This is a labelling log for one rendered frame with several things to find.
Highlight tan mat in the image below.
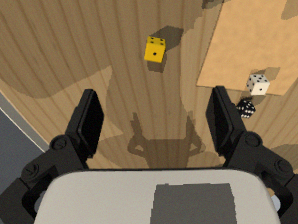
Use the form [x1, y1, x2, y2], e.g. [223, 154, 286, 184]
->
[196, 0, 298, 95]

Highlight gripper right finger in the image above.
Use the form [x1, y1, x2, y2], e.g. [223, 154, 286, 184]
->
[206, 86, 298, 224]

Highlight black die with white pips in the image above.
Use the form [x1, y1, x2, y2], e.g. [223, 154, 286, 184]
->
[236, 100, 256, 119]

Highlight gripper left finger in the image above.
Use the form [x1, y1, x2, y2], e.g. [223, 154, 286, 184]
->
[0, 89, 104, 224]

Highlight yellow die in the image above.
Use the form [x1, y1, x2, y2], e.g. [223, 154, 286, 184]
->
[144, 36, 166, 63]

